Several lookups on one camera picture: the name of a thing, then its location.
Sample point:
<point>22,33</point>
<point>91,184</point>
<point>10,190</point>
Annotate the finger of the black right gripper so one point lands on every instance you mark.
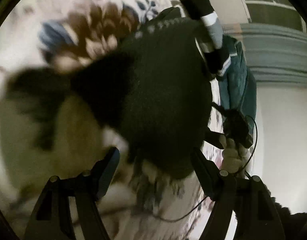
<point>248,199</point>

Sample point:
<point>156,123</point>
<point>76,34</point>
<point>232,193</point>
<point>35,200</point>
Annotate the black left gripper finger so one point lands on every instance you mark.
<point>52,214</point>

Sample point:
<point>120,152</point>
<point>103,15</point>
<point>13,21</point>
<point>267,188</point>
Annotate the window with white frame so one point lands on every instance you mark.
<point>275,12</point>

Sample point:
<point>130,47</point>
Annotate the folded black grey striped garment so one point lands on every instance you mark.
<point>210,35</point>

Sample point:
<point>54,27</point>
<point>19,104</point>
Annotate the floral bed quilt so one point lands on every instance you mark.
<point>67,34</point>

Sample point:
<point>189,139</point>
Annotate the dark teal folded blanket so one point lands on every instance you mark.
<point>238,85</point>

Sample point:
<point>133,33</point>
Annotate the right grey-green curtain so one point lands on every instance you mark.
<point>277,56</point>

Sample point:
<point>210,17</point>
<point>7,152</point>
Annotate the dark striped long-sleeve sweater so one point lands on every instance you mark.
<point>154,90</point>

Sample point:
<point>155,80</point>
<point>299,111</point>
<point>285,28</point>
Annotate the person's right hand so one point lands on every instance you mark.
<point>234,157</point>

